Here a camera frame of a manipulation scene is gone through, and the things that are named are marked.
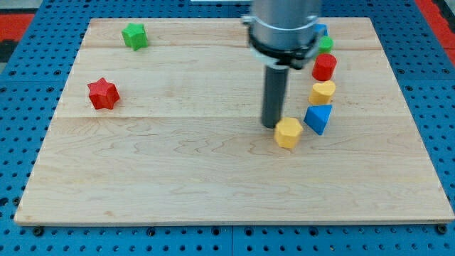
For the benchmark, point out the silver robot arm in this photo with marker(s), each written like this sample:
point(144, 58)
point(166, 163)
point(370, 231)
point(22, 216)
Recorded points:
point(282, 33)

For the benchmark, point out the red cylinder block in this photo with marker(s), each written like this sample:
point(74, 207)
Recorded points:
point(324, 67)

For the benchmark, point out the wooden board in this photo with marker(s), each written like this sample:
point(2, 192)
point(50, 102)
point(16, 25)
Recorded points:
point(184, 145)

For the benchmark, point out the yellow hexagon block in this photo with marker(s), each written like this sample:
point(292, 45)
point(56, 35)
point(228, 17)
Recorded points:
point(287, 132)

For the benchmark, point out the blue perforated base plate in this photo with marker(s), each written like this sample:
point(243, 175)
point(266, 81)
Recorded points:
point(420, 49)

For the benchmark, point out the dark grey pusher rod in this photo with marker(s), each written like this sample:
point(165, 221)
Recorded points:
point(275, 83)

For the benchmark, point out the red star block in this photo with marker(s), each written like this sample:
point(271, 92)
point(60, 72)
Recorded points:
point(103, 94)

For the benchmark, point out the blue cube block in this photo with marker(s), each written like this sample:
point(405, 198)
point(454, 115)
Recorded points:
point(321, 29)

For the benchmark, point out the yellow heart block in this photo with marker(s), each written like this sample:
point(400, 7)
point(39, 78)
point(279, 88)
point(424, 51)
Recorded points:
point(322, 93)

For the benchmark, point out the green star block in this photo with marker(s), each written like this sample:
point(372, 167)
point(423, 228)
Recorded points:
point(134, 36)

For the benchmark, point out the blue triangle block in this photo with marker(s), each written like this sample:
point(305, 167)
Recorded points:
point(317, 117)

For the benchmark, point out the green cylinder block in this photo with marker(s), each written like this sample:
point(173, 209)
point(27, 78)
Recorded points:
point(325, 45)

